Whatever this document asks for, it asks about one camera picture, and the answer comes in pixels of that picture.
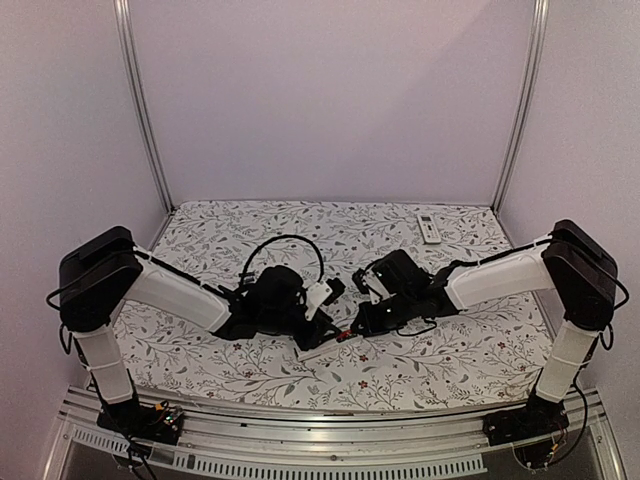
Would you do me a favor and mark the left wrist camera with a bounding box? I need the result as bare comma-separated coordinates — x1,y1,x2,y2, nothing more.
304,278,345,321

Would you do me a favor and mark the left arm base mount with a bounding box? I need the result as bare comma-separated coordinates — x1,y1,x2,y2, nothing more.
93,381,184,445

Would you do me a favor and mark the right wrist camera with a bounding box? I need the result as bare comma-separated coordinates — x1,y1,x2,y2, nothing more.
352,269,389,304

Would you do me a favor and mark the right aluminium frame post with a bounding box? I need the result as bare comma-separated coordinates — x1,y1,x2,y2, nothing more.
491,0,549,217

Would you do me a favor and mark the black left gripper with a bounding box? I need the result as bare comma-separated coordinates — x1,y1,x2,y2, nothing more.
260,303,342,352

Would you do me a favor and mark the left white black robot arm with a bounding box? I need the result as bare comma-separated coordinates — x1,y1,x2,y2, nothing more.
49,226,345,434

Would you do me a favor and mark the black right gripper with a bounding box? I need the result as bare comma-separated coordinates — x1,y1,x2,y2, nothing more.
352,292,417,341

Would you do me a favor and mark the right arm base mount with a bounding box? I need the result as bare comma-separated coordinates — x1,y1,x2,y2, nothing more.
482,392,569,446

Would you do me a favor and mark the white air conditioner remote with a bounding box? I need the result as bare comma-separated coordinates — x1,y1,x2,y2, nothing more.
417,214,442,245

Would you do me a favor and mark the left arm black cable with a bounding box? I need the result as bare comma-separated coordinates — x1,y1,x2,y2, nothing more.
242,234,326,286

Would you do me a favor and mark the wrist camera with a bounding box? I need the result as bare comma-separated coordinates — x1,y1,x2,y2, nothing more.
304,278,345,321
352,269,389,304

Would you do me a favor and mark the left aluminium frame post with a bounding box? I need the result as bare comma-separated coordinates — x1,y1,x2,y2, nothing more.
113,0,174,212

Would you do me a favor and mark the long white remote control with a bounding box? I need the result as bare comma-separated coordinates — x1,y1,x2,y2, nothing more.
294,336,355,362

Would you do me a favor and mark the aluminium frame post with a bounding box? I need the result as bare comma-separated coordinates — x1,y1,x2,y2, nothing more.
113,0,174,212
491,0,549,217

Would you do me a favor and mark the floral patterned table mat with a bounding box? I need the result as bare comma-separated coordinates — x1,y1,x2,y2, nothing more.
98,199,560,412

